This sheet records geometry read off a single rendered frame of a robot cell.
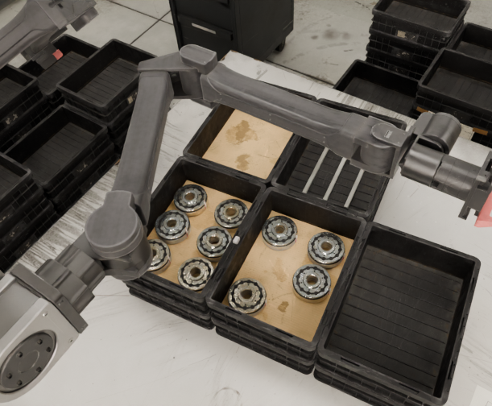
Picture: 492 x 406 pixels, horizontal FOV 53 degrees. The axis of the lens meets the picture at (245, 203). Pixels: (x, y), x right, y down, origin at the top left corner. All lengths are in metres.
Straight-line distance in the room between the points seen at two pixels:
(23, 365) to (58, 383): 0.82
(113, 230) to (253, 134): 1.06
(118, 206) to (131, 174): 0.08
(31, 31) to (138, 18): 2.89
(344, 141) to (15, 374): 0.59
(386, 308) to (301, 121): 0.69
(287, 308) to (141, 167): 0.69
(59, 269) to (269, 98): 0.45
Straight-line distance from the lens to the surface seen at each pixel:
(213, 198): 1.56
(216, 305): 1.27
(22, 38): 1.00
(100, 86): 2.57
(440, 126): 0.87
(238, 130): 1.74
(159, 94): 0.93
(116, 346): 1.54
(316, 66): 3.28
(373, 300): 1.40
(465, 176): 0.81
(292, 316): 1.36
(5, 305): 0.72
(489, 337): 1.59
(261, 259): 1.43
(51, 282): 0.73
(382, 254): 1.47
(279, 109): 0.88
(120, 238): 0.72
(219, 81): 0.93
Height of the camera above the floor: 2.08
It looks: 54 degrees down
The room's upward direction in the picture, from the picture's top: 6 degrees counter-clockwise
